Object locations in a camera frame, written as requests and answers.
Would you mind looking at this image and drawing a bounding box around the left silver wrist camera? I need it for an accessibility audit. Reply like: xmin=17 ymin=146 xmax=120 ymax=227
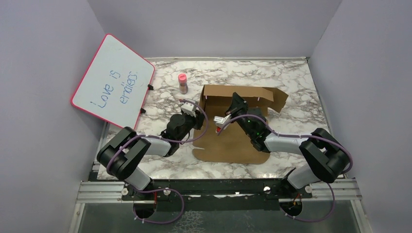
xmin=181 ymin=100 xmax=197 ymax=117

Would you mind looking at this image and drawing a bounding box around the brown cardboard box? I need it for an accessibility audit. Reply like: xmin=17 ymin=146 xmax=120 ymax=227
xmin=192 ymin=84 xmax=288 ymax=164

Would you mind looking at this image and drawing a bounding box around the pink-capped clear bottle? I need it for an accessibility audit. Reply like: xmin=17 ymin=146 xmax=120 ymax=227
xmin=178 ymin=73 xmax=189 ymax=94

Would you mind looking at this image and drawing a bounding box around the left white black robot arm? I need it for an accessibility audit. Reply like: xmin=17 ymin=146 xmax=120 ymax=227
xmin=97 ymin=110 xmax=205 ymax=200

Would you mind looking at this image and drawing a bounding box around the aluminium frame rail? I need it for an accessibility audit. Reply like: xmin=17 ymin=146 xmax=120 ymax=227
xmin=68 ymin=122 xmax=374 ymax=233

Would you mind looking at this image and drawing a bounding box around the pink-framed whiteboard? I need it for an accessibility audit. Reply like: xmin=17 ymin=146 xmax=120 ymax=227
xmin=70 ymin=34 xmax=155 ymax=128

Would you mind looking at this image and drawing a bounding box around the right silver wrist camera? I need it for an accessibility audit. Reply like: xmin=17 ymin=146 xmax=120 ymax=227
xmin=213 ymin=114 xmax=231 ymax=133

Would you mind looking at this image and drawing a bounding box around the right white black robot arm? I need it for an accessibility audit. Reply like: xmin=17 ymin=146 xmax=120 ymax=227
xmin=222 ymin=92 xmax=353 ymax=198

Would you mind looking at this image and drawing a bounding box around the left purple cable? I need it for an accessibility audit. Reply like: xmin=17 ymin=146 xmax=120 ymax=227
xmin=106 ymin=99 xmax=210 ymax=225

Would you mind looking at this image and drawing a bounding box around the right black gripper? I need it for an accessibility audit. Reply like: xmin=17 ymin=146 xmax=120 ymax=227
xmin=224 ymin=92 xmax=254 ymax=138

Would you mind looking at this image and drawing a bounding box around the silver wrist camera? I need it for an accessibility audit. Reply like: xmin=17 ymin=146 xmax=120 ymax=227
xmin=181 ymin=100 xmax=197 ymax=117
xmin=213 ymin=114 xmax=231 ymax=133

